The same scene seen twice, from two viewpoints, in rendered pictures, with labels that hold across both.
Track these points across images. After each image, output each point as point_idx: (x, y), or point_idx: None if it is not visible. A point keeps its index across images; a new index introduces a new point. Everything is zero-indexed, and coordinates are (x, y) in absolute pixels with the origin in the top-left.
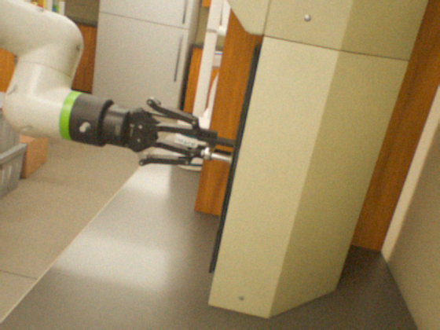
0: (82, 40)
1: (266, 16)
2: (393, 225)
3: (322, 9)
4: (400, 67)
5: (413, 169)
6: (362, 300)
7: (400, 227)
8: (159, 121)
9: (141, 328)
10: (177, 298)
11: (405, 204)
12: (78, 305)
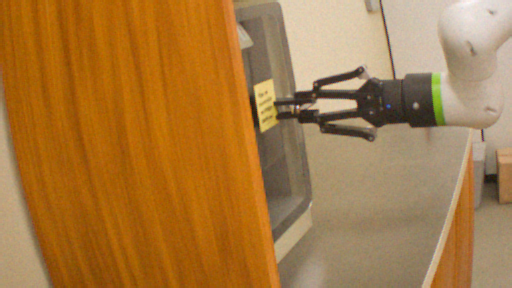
0: (437, 27)
1: None
2: (27, 271)
3: None
4: None
5: (5, 195)
6: None
7: (37, 255)
8: (355, 92)
9: (368, 206)
10: (338, 224)
11: (24, 234)
12: (414, 206)
